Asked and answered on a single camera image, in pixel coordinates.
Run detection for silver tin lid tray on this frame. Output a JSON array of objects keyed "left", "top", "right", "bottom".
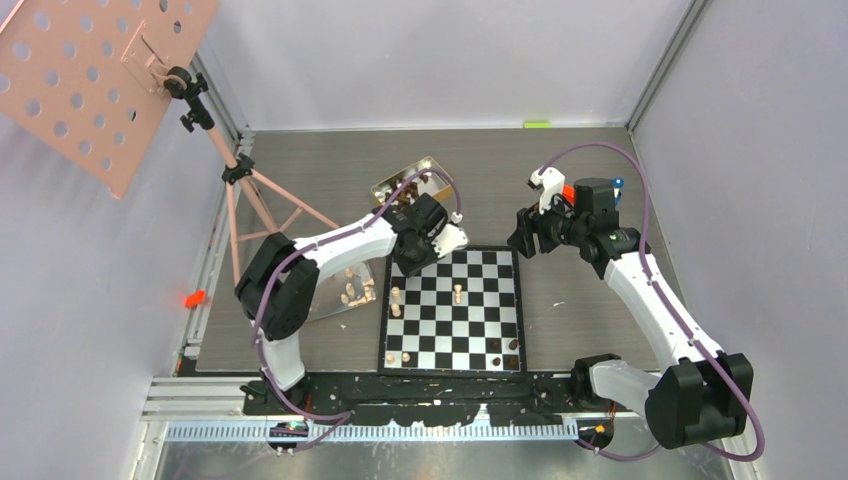
[{"left": 307, "top": 262, "right": 377, "bottom": 322}]

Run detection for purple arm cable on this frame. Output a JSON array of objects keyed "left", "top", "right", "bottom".
[
  {"left": 535, "top": 141, "right": 766, "bottom": 463},
  {"left": 250, "top": 166, "right": 464, "bottom": 458}
]

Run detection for pink perforated music stand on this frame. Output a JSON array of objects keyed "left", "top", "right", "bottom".
[{"left": 0, "top": 0, "right": 340, "bottom": 286}]

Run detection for orange clip on rail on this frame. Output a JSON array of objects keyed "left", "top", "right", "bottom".
[{"left": 183, "top": 289, "right": 206, "bottom": 309}]

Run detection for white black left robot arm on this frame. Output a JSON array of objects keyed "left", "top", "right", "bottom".
[{"left": 234, "top": 195, "right": 469, "bottom": 414}]

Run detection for red toy block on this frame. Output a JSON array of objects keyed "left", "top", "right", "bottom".
[{"left": 562, "top": 185, "right": 575, "bottom": 203}]

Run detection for black white chessboard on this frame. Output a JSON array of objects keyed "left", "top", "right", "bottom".
[{"left": 377, "top": 246, "right": 528, "bottom": 378}]

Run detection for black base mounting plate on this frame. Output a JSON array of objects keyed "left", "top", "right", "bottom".
[{"left": 240, "top": 372, "right": 626, "bottom": 427}]

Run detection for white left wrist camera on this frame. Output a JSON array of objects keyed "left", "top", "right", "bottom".
[{"left": 432, "top": 212, "right": 469, "bottom": 258}]

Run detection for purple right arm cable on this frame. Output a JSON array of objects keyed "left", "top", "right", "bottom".
[{"left": 535, "top": 141, "right": 766, "bottom": 463}]

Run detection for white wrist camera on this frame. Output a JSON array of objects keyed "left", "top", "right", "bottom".
[
  {"left": 432, "top": 212, "right": 469, "bottom": 258},
  {"left": 528, "top": 167, "right": 565, "bottom": 214}
]

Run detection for gold tin with dark pieces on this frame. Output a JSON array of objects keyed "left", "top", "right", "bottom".
[{"left": 371, "top": 156, "right": 454, "bottom": 207}]

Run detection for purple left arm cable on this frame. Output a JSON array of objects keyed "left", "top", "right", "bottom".
[{"left": 250, "top": 166, "right": 464, "bottom": 458}]

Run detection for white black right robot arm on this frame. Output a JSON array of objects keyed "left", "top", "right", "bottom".
[{"left": 508, "top": 168, "right": 753, "bottom": 449}]

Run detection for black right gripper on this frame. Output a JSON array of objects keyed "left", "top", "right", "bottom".
[{"left": 507, "top": 189, "right": 588, "bottom": 259}]

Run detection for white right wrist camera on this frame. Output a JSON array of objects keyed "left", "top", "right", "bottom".
[{"left": 528, "top": 167, "right": 565, "bottom": 214}]

